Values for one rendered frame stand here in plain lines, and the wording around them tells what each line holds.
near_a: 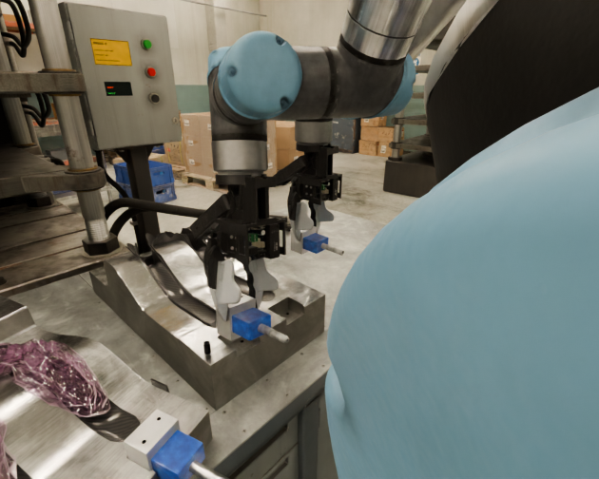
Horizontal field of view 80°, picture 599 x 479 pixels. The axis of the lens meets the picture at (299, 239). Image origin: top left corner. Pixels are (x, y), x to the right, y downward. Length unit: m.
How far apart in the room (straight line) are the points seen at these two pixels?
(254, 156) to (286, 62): 0.15
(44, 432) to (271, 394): 0.30
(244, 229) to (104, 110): 0.92
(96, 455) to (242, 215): 0.34
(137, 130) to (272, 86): 1.02
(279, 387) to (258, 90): 0.46
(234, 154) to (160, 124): 0.92
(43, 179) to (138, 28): 0.55
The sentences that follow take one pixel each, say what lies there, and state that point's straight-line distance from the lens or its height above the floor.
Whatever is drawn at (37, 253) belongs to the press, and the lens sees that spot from 1.36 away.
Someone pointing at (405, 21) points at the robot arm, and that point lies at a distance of 0.40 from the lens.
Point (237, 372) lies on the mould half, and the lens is 0.60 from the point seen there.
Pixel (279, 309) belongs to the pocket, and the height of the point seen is 0.87.
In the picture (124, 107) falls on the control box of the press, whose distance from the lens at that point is 1.33.
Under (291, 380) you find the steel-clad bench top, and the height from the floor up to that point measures 0.80.
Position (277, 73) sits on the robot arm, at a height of 1.27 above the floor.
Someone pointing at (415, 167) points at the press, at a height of 0.36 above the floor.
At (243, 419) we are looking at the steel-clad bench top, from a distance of 0.60.
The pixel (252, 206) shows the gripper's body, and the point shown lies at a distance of 0.46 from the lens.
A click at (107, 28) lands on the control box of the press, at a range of 1.34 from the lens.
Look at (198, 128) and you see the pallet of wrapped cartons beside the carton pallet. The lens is 5.01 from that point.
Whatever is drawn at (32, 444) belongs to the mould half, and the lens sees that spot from 0.57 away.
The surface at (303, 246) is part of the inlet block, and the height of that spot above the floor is 0.92.
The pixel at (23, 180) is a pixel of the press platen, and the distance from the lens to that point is 1.20.
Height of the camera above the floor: 1.25
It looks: 23 degrees down
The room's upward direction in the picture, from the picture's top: straight up
